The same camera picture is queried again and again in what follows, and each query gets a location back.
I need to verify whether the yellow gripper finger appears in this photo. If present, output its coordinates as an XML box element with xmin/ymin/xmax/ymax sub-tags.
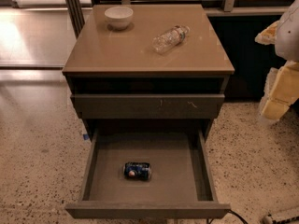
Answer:
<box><xmin>259</xmin><ymin>61</ymin><xmax>299</xmax><ymax>121</ymax></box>
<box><xmin>255</xmin><ymin>21</ymin><xmax>278</xmax><ymax>45</ymax></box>

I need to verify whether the blue pepsi can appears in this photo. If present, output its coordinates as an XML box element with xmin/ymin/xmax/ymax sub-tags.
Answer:
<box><xmin>123</xmin><ymin>162</ymin><xmax>152</xmax><ymax>181</ymax></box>

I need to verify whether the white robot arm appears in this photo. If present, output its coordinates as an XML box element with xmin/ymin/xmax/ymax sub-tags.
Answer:
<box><xmin>255</xmin><ymin>0</ymin><xmax>299</xmax><ymax>124</ymax></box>

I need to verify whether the brown drawer cabinet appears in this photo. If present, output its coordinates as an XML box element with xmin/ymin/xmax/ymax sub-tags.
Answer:
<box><xmin>62</xmin><ymin>4</ymin><xmax>235</xmax><ymax>224</ymax></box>

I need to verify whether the open middle drawer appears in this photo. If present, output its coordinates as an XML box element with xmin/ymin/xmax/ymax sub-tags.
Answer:
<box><xmin>65</xmin><ymin>133</ymin><xmax>231</xmax><ymax>219</ymax></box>

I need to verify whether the closed upper drawer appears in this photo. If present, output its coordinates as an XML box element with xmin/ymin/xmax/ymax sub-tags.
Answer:
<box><xmin>71</xmin><ymin>94</ymin><xmax>224</xmax><ymax>119</ymax></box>

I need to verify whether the clear plastic water bottle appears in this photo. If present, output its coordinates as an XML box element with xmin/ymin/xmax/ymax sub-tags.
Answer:
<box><xmin>152</xmin><ymin>25</ymin><xmax>190</xmax><ymax>54</ymax></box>

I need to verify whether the white power strip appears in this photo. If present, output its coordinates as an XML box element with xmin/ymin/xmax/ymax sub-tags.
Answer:
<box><xmin>263</xmin><ymin>206</ymin><xmax>299</xmax><ymax>224</ymax></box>

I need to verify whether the white ceramic bowl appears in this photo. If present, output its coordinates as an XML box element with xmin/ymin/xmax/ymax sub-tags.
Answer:
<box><xmin>105</xmin><ymin>7</ymin><xmax>134</xmax><ymax>30</ymax></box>

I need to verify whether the blue tape piece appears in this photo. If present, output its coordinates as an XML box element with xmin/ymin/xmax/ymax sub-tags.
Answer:
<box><xmin>83</xmin><ymin>133</ymin><xmax>90</xmax><ymax>140</ymax></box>

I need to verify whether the black cable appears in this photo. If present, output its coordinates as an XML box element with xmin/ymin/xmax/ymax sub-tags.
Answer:
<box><xmin>206</xmin><ymin>210</ymin><xmax>249</xmax><ymax>224</ymax></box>

